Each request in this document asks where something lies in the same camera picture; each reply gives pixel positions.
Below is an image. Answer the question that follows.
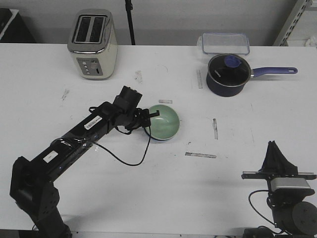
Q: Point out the glass pot lid blue knob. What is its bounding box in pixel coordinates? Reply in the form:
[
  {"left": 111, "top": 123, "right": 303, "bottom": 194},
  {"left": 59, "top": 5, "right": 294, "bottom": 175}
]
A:
[{"left": 208, "top": 54, "right": 251, "bottom": 87}]

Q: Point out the white slotted shelf upright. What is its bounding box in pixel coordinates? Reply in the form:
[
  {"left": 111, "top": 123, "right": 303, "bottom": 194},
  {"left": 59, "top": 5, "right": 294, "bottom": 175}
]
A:
[{"left": 272, "top": 0, "right": 317, "bottom": 47}]

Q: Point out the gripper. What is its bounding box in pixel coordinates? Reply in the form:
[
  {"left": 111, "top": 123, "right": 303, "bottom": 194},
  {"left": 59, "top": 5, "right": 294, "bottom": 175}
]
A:
[
  {"left": 241, "top": 141, "right": 317, "bottom": 181},
  {"left": 113, "top": 86, "right": 160, "bottom": 130}
]

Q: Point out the right black cable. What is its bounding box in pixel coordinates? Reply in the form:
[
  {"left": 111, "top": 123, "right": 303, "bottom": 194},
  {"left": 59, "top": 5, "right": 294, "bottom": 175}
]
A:
[{"left": 248, "top": 189, "right": 278, "bottom": 228}]

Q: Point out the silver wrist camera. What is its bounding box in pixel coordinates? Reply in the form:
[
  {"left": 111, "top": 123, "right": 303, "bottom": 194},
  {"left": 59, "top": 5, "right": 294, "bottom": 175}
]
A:
[{"left": 268, "top": 178, "right": 315, "bottom": 197}]

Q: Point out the black tripod pole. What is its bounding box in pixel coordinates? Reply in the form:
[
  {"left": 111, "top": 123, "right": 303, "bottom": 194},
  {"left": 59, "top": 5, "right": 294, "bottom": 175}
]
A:
[{"left": 125, "top": 0, "right": 136, "bottom": 45}]

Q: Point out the cream and chrome toaster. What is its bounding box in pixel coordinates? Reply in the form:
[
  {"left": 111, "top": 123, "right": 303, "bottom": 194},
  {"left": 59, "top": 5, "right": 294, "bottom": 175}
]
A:
[{"left": 67, "top": 8, "right": 118, "bottom": 80}]

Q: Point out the white crumpled object on shelf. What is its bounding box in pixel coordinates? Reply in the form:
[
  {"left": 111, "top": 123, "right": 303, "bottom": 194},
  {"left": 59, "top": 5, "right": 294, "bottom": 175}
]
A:
[{"left": 305, "top": 35, "right": 317, "bottom": 47}]

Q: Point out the left black cable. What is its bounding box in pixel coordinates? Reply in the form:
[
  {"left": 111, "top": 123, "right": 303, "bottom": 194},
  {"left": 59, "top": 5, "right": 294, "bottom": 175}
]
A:
[{"left": 88, "top": 106, "right": 152, "bottom": 166}]

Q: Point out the blue bowl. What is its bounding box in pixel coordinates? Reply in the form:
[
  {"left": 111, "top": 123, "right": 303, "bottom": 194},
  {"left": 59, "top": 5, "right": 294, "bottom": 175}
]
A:
[{"left": 151, "top": 136, "right": 176, "bottom": 143}]

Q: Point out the clear plastic food container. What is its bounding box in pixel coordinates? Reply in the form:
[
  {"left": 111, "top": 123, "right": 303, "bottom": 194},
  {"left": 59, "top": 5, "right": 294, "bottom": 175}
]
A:
[{"left": 197, "top": 33, "right": 250, "bottom": 55}]

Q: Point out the black cable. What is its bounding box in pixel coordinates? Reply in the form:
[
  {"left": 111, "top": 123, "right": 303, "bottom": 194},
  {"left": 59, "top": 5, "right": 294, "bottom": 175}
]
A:
[
  {"left": 88, "top": 106, "right": 152, "bottom": 166},
  {"left": 248, "top": 189, "right": 278, "bottom": 228}
]

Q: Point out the green bowl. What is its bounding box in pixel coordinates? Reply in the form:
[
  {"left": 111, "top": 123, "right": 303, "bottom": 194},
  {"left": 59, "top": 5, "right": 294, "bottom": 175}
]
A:
[{"left": 145, "top": 104, "right": 180, "bottom": 140}]

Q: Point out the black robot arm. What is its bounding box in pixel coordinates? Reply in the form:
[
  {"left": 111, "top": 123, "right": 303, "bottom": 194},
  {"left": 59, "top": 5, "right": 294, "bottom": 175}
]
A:
[
  {"left": 9, "top": 86, "right": 159, "bottom": 238},
  {"left": 241, "top": 141, "right": 317, "bottom": 238}
]

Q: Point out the dark blue saucepan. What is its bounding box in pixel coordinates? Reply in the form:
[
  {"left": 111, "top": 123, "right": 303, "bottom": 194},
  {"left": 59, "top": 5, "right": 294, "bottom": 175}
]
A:
[{"left": 206, "top": 54, "right": 298, "bottom": 97}]

